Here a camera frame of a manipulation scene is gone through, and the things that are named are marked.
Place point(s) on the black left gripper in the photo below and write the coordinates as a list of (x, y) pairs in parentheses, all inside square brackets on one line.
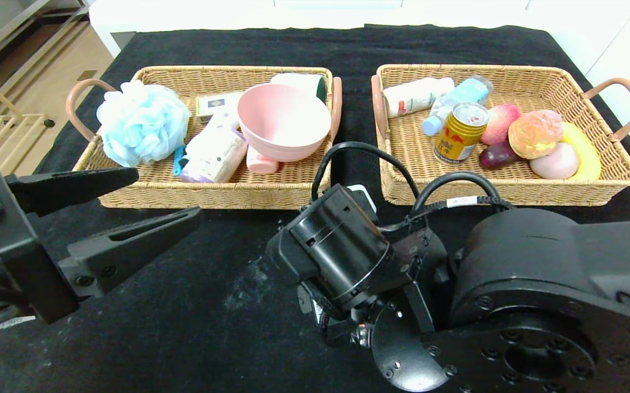
[(26, 252)]

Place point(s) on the small green gold card box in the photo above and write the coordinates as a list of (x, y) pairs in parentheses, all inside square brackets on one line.
[(216, 102)]

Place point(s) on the pink bowl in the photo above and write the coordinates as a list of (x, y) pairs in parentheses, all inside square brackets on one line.
[(284, 125)]

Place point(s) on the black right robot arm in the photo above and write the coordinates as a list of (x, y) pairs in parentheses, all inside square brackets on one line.
[(538, 284)]

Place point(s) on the yellow drink can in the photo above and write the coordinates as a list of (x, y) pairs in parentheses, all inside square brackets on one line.
[(459, 139)]

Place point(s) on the wooden rack with wheels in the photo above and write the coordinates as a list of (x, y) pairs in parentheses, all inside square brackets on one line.
[(48, 123)]

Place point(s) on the clear water bottle blue label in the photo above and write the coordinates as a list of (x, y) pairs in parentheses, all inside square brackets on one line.
[(445, 112)]

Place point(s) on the red peach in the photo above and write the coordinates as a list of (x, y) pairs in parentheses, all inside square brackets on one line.
[(497, 128)]

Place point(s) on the pale pink round fruit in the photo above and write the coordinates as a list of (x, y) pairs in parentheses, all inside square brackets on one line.
[(557, 164)]

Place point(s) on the purple eggplant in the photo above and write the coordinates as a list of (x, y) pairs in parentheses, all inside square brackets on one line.
[(494, 157)]

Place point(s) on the white bottle black cap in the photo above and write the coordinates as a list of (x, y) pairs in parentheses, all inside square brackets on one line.
[(222, 120)]

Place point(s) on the light blue bath loofah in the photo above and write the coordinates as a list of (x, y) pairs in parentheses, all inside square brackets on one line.
[(140, 125)]

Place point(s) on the teal mug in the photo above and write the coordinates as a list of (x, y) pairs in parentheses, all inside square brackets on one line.
[(304, 82)]

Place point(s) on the white milk bottle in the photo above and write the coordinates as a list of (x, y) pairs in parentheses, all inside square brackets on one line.
[(413, 97)]

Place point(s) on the orange bread bun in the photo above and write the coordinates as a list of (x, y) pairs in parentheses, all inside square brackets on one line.
[(535, 134)]

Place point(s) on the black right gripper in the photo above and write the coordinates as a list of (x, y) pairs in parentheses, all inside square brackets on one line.
[(342, 334)]

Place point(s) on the yellow banana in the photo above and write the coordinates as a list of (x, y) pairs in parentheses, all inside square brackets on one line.
[(587, 155)]

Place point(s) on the white furniture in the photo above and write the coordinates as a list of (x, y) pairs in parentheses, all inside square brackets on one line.
[(121, 16)]

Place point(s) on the black table cloth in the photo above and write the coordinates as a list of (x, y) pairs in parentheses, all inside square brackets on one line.
[(347, 49)]

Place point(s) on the small pink bottle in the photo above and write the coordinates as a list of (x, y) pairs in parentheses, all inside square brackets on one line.
[(260, 164)]

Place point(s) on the white canister purple top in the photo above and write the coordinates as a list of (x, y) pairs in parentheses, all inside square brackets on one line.
[(214, 158)]

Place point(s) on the white cabinet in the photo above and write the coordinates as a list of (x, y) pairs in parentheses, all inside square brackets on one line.
[(625, 49)]

